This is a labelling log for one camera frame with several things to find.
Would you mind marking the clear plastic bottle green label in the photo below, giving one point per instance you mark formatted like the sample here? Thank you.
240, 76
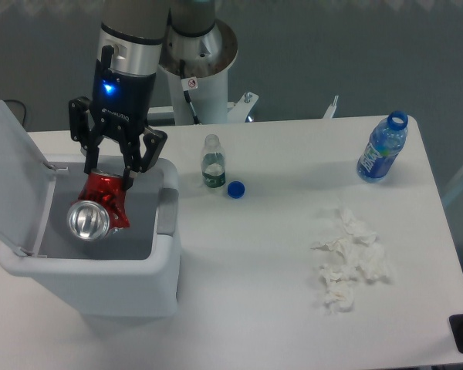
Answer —
213, 162

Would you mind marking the white trash can lid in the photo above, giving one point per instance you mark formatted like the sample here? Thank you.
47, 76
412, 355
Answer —
27, 186

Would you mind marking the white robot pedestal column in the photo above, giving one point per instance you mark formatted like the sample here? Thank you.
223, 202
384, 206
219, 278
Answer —
197, 73

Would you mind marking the blue bottle cap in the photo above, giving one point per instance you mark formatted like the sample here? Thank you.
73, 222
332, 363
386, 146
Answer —
236, 189

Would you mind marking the blue plastic bottle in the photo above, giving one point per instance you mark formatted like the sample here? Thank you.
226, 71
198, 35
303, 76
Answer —
385, 143

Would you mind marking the crushed red soda can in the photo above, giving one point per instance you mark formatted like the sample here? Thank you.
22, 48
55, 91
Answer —
99, 210

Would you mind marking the white trash can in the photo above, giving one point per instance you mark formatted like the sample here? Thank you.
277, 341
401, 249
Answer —
132, 272

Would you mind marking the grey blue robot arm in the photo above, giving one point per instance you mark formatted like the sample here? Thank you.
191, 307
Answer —
132, 34

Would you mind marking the crumpled white tissue paper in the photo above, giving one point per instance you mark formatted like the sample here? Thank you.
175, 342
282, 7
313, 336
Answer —
353, 255

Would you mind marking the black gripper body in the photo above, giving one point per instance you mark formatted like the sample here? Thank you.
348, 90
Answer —
120, 102

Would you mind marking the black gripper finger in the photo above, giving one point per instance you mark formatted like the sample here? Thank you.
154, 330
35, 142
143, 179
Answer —
134, 163
81, 133

